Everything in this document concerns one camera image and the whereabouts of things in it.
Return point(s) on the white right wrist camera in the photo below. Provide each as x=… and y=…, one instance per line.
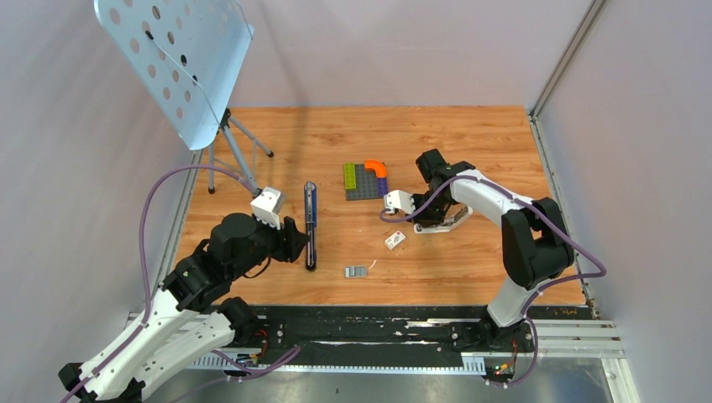
x=399, y=201

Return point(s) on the grey building baseplate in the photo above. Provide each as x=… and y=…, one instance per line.
x=366, y=186

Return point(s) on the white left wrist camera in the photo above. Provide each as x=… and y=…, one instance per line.
x=266, y=207

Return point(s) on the blue black stapler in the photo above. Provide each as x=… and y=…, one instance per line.
x=310, y=203

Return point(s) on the white stapler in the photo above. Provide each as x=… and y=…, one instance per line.
x=450, y=223

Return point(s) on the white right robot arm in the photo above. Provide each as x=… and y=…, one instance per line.
x=532, y=231

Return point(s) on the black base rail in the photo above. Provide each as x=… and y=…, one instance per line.
x=414, y=340

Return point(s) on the orange curved brick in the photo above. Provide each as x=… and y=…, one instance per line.
x=377, y=167

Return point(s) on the blue building brick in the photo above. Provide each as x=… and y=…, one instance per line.
x=382, y=186

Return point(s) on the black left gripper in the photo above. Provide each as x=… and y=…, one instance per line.
x=290, y=240

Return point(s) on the white staple box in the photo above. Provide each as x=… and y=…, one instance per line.
x=395, y=239

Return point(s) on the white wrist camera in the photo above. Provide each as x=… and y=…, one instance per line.
x=266, y=207
x=399, y=201

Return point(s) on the grey staple tray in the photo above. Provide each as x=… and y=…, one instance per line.
x=355, y=271

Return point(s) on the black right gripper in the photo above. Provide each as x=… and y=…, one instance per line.
x=426, y=221

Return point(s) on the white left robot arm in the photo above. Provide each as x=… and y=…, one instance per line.
x=190, y=315

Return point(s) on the light blue music stand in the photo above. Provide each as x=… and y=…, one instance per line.
x=188, y=55

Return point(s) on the green building brick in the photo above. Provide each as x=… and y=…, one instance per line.
x=349, y=176

